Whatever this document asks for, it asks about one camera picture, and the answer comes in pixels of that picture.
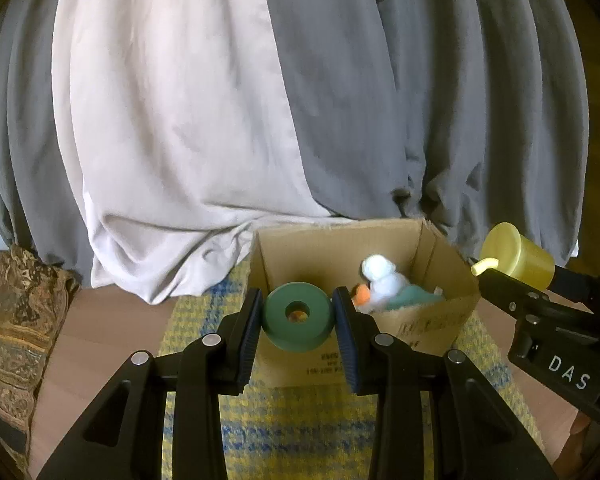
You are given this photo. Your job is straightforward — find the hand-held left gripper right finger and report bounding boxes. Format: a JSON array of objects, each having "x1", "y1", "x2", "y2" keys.
[{"x1": 332, "y1": 286, "x2": 561, "y2": 480}]

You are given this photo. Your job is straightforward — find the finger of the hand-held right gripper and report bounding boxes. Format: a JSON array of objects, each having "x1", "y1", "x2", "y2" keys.
[
  {"x1": 550, "y1": 264, "x2": 600, "y2": 311},
  {"x1": 478, "y1": 269, "x2": 600, "y2": 333}
]

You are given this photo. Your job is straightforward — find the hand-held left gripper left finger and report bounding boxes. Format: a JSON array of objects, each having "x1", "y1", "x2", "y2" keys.
[{"x1": 35, "y1": 287, "x2": 266, "y2": 480}]

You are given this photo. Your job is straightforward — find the dark green ring toy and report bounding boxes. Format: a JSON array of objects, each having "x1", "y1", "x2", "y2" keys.
[{"x1": 262, "y1": 282, "x2": 337, "y2": 352}]

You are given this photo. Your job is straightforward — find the yellow cup with straw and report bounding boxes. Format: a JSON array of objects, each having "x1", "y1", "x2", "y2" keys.
[{"x1": 471, "y1": 222, "x2": 556, "y2": 291}]

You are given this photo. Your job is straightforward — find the cardboard box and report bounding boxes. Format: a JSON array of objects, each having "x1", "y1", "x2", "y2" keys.
[{"x1": 247, "y1": 217, "x2": 482, "y2": 390}]

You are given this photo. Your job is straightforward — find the white plush duck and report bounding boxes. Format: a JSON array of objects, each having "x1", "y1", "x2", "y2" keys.
[{"x1": 352, "y1": 255, "x2": 411, "y2": 313}]

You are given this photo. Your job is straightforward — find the teal plush toy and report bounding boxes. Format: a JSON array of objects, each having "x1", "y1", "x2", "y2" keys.
[{"x1": 385, "y1": 282, "x2": 446, "y2": 311}]

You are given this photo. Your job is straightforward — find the yellow blue woven mat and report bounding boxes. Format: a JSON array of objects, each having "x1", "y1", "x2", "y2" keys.
[{"x1": 157, "y1": 255, "x2": 548, "y2": 480}]

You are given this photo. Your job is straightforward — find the beige bed sheet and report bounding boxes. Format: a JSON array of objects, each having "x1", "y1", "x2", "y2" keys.
[{"x1": 52, "y1": 0, "x2": 361, "y2": 306}]

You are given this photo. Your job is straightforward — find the grey blanket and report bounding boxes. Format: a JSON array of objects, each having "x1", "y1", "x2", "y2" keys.
[{"x1": 0, "y1": 0, "x2": 593, "y2": 301}]

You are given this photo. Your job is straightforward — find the brown patterned cloth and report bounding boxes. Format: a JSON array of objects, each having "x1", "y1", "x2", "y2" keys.
[{"x1": 0, "y1": 245, "x2": 81, "y2": 476}]

